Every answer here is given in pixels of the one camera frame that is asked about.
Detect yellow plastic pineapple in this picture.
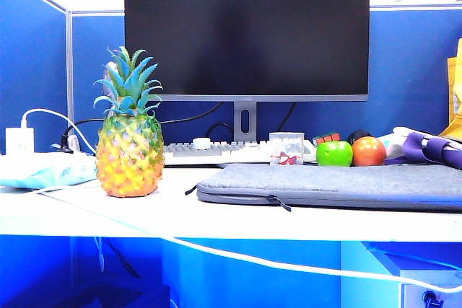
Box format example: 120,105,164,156
93,46,165,198

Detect gray felt laptop bag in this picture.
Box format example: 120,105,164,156
185,162,462,214

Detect yellow paper bag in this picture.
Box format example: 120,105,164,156
440,37,462,141

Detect white gray keyboard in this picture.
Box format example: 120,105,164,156
162,138,318,167

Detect gray monitor stand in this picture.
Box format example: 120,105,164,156
233,100,258,142

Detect clear box with ribbon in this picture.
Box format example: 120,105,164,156
269,131,305,167

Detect red ball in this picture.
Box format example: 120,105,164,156
313,131,341,146

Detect black computer monitor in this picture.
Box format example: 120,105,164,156
124,0,371,102

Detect green apple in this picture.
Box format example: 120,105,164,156
315,141,354,167

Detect black round object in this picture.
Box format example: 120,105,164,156
347,129,372,143

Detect silver faceted figurine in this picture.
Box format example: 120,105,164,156
95,61,119,107

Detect orange red round fruit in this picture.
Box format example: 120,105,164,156
352,136,387,167

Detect purple cloth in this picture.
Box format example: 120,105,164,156
384,132,462,169

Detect light blue wipes pack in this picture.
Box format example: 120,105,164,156
0,152,98,190

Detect white charger block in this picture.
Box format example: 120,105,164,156
5,111,36,156

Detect white drawer cabinet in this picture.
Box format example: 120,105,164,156
362,241,462,308

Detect black cable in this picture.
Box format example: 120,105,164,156
206,123,235,142
277,102,297,132
66,101,225,136

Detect gray partition post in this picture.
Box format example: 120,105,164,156
66,10,74,132

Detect white charging cable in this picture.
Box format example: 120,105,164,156
21,107,462,293

